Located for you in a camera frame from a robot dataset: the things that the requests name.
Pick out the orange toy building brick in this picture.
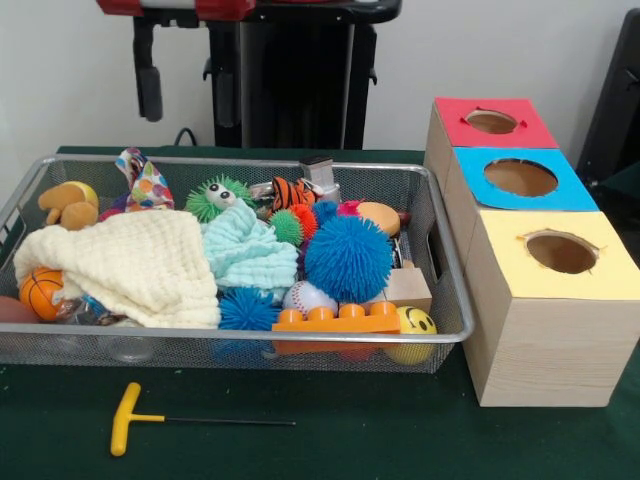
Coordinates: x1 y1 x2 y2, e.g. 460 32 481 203
271 302 403 335

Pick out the dark green table cloth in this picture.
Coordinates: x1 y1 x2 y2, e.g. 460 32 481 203
577 159 640 211
0 144 640 480

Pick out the large blue spiky ball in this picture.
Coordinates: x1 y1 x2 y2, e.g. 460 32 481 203
303 214 395 305

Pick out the brown plush toy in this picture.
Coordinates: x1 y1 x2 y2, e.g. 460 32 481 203
36 182 100 231

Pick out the shallow silver mesh bin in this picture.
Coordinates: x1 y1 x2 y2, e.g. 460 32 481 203
0 153 475 375

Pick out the white baseball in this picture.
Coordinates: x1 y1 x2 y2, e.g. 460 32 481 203
282 280 340 319

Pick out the wooden box with three holes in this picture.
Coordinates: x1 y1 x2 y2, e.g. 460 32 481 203
423 96 640 407

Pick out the polka dot cloth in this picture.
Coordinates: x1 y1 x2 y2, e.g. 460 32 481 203
113 147 176 214

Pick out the yellow smiley face ball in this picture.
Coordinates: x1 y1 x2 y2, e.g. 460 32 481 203
384 305 439 365

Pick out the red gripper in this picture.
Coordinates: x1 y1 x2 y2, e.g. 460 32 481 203
97 0 259 129

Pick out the yellow T-handle hex key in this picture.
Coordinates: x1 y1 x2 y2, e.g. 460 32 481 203
110 382 297 457

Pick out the small blue spiky ball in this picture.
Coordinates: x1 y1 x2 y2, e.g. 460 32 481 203
218 285 282 332

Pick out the black panel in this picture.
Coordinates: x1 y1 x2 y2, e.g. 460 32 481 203
574 8 640 176

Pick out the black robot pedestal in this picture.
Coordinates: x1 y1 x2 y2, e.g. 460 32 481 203
192 0 404 150

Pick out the green spiky ball with eyes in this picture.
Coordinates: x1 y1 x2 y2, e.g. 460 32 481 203
185 173 254 224

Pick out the light blue waffle cloth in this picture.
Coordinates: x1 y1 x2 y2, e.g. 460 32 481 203
201 198 300 304

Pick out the cream waffle cloth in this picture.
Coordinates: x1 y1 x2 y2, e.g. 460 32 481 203
13 208 222 330

